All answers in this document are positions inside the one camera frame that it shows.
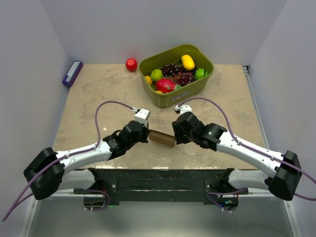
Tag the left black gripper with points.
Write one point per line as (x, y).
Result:
(146, 133)

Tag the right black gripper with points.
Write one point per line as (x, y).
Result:
(178, 137)

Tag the brown cardboard paper box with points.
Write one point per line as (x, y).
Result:
(162, 138)

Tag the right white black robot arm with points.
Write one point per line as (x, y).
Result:
(276, 172)

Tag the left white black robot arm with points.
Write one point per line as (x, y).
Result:
(44, 174)

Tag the purple white rectangular box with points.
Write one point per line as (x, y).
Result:
(72, 73)

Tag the red dragon fruit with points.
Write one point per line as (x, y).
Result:
(165, 85)

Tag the small orange fruit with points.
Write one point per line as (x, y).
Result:
(149, 80)

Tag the dark purple grape bunch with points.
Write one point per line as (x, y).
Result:
(178, 74)

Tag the small green watermelon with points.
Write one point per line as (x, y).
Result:
(200, 73)

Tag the green lime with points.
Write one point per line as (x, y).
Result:
(156, 75)

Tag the yellow mango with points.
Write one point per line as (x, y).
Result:
(188, 62)

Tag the red apple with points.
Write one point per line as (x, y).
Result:
(131, 64)

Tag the olive green plastic bin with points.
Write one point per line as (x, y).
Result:
(173, 56)

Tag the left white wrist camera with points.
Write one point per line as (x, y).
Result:
(142, 117)

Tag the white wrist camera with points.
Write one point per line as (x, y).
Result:
(142, 117)
(181, 109)

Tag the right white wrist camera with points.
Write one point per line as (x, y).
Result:
(181, 109)

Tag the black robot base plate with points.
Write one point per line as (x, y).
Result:
(155, 185)

